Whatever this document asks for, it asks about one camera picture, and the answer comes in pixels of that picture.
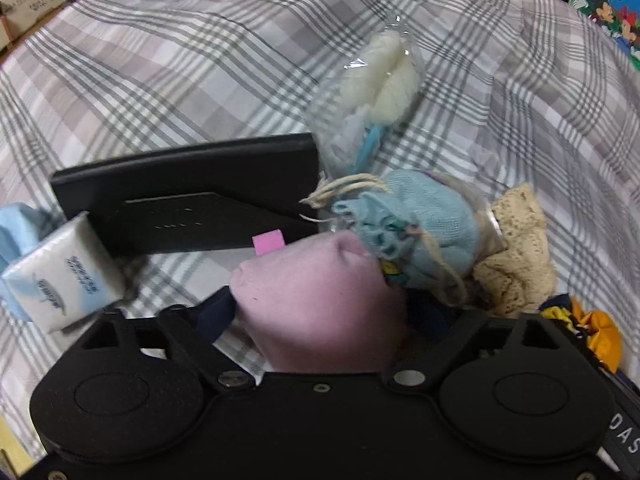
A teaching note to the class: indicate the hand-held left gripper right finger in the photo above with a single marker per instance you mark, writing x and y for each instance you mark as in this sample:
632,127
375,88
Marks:
450,342

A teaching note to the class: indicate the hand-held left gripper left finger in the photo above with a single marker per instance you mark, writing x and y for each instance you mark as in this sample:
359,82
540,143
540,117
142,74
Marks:
217,312

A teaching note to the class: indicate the pink sponge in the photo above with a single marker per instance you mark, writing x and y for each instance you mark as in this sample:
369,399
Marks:
320,310

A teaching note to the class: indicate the beige lace cloth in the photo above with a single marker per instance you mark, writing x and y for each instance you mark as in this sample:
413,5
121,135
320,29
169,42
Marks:
520,260

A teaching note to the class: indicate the white tissue pack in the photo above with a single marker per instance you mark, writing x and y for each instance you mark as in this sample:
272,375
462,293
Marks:
60,280

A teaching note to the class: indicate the white sponge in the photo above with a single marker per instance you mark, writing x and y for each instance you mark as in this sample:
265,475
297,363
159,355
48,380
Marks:
380,75

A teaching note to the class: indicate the small pink block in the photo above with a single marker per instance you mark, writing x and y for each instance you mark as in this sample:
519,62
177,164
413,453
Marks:
267,244

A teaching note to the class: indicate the yellow and dark scrunchie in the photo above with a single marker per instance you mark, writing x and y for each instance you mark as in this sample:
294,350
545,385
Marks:
600,330

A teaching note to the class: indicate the black flat box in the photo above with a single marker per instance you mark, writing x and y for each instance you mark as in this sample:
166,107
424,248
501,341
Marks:
200,180

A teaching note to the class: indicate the blue face mask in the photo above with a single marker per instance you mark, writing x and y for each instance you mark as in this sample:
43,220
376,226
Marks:
20,225

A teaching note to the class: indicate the grey plaid blanket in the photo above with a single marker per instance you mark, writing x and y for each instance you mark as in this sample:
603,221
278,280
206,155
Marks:
200,60

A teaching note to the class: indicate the cartoon printed box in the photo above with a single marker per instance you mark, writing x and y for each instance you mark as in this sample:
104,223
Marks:
610,10

